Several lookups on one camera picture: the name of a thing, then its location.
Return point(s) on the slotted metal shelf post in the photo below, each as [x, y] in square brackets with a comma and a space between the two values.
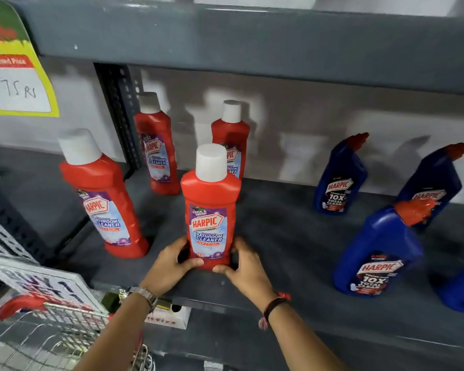
[7, 227]

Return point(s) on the person's right hand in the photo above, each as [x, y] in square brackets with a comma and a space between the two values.
[251, 277]

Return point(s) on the blue toilet cleaner bottle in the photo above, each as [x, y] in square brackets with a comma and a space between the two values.
[462, 289]
[379, 251]
[433, 185]
[338, 181]

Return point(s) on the person's right forearm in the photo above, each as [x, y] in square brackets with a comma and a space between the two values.
[301, 343]

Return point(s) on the gray metal shelf rack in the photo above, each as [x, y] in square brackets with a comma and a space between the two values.
[294, 46]

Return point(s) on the black wrist band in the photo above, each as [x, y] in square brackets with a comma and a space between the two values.
[273, 305]

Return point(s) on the person's right thumb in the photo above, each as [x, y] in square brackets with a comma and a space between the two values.
[224, 270]

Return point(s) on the white shelf label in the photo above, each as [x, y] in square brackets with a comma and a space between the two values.
[213, 366]

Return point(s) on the white cardboard box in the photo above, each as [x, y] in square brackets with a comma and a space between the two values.
[170, 318]

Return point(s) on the yellow price sign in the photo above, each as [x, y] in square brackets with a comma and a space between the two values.
[17, 81]

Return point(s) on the person's left thumb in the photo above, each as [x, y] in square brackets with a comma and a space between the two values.
[191, 264]

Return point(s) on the person's left hand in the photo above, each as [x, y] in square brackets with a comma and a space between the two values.
[163, 271]

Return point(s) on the silver wristwatch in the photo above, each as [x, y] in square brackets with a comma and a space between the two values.
[147, 295]

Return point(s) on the person's left forearm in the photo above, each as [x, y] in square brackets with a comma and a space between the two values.
[118, 336]

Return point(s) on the white printed cart sign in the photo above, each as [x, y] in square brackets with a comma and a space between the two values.
[42, 282]

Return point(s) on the red bathroom cleaner bottle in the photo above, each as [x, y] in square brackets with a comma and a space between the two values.
[210, 212]
[232, 135]
[104, 204]
[156, 150]

